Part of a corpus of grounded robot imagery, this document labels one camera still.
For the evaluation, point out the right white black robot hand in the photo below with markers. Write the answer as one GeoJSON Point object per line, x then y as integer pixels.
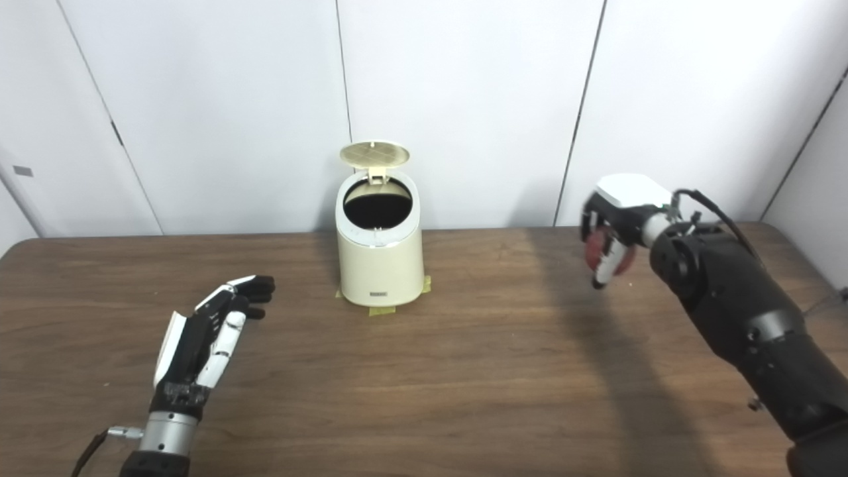
{"type": "Point", "coordinates": [633, 192]}

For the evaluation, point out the round cream bin lid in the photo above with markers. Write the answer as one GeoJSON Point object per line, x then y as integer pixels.
{"type": "Point", "coordinates": [374, 154]}

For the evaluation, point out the black wall panel hinge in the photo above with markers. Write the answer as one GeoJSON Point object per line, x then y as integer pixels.
{"type": "Point", "coordinates": [117, 134]}

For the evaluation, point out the red apple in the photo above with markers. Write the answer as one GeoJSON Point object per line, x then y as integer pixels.
{"type": "Point", "coordinates": [593, 250]}

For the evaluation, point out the grey wall label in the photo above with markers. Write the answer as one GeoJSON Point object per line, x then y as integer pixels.
{"type": "Point", "coordinates": [22, 171]}

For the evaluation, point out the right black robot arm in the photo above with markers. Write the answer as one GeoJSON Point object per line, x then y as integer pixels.
{"type": "Point", "coordinates": [748, 311]}

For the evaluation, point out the cream-colored bin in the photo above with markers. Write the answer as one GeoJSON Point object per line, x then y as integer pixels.
{"type": "Point", "coordinates": [379, 268]}

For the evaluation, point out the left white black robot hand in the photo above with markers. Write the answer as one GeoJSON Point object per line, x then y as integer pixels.
{"type": "Point", "coordinates": [189, 351]}

